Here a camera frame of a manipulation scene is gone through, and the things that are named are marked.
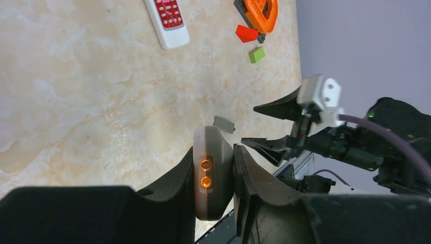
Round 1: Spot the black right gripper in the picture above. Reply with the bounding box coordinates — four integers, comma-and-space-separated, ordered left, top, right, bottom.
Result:
241, 87, 384, 171

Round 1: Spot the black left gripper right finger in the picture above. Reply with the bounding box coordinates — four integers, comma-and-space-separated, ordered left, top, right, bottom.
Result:
233, 144, 430, 243

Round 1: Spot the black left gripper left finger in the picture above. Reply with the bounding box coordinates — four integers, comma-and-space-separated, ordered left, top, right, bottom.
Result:
1, 150, 196, 243

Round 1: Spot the grey battery cover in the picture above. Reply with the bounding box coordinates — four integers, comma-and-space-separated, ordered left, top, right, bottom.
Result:
213, 116, 236, 134

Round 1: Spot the grey remote control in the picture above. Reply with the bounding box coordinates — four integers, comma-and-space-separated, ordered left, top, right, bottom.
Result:
193, 126, 234, 221

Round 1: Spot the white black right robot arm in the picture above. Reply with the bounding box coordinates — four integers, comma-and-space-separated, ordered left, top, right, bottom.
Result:
241, 90, 430, 198

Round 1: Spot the red white remote control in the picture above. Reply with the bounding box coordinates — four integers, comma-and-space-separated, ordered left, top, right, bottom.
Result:
144, 0, 190, 50

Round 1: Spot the light green block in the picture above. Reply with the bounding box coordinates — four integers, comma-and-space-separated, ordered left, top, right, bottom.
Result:
249, 46, 265, 64

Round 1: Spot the red wedge block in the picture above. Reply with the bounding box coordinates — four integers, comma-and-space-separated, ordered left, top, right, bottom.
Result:
235, 25, 259, 43

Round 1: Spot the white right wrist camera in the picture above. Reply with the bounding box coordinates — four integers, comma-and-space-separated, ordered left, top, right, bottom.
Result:
296, 74, 344, 137

